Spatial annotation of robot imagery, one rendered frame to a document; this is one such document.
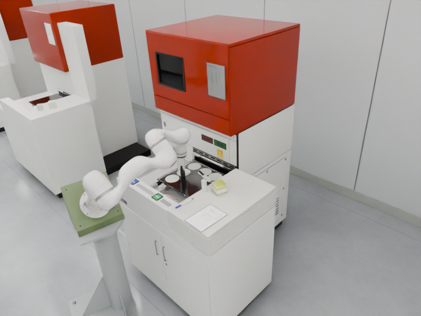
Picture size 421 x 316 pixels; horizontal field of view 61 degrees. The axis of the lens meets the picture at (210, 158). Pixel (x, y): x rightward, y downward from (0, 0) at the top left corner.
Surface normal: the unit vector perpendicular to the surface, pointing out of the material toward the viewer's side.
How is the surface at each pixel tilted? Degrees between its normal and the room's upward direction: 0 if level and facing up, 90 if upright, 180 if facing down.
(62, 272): 0
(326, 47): 90
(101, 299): 90
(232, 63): 90
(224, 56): 90
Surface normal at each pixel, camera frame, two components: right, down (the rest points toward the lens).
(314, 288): -0.04, -0.86
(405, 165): -0.70, 0.39
